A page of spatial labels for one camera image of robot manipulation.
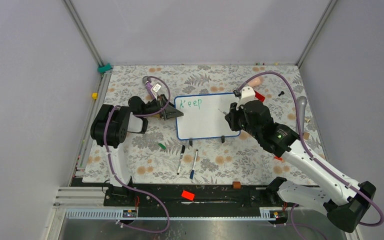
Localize silver microphone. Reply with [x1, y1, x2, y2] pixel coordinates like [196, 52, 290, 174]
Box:
[295, 96, 308, 134]

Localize floral patterned table mat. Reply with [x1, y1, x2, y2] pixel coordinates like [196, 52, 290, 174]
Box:
[103, 65, 314, 185]

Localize purple glitter microphone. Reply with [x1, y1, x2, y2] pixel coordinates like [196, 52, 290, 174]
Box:
[142, 76, 158, 99]

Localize yellow small cube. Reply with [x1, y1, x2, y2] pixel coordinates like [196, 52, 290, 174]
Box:
[91, 92, 98, 100]

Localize wooden small cube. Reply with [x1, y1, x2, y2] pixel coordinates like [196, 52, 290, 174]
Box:
[302, 132, 310, 140]

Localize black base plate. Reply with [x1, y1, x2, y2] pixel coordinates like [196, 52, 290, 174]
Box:
[70, 177, 299, 220]

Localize red rectangular frame block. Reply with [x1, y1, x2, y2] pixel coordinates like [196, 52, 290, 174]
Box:
[254, 91, 266, 102]

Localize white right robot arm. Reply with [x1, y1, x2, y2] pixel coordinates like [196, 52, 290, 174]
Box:
[225, 100, 377, 233]

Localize blue whiteboard marker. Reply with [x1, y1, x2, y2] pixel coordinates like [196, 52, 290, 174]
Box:
[189, 149, 199, 180]

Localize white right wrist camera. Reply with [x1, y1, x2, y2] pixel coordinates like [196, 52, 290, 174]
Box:
[235, 86, 256, 110]

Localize green marker cap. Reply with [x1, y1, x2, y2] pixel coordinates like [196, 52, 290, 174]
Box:
[158, 143, 167, 150]

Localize brown small block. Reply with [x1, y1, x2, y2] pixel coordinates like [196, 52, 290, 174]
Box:
[232, 181, 242, 189]

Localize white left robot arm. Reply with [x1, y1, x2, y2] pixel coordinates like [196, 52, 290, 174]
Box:
[90, 94, 184, 206]

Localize red flat card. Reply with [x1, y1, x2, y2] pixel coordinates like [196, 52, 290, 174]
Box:
[181, 190, 195, 201]

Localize blue framed whiteboard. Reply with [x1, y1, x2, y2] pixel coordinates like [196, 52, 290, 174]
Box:
[174, 93, 241, 141]

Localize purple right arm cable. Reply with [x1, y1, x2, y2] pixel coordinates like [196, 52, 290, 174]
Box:
[233, 71, 384, 240]

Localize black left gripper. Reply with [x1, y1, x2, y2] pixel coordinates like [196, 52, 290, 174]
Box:
[140, 93, 183, 120]

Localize black whiteboard marker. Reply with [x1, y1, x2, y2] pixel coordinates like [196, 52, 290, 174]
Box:
[176, 145, 186, 175]

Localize pink microphone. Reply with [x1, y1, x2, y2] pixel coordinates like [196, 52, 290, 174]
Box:
[247, 76, 264, 88]

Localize teal corner clamp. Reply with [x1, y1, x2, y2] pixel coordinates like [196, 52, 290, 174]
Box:
[97, 63, 113, 74]

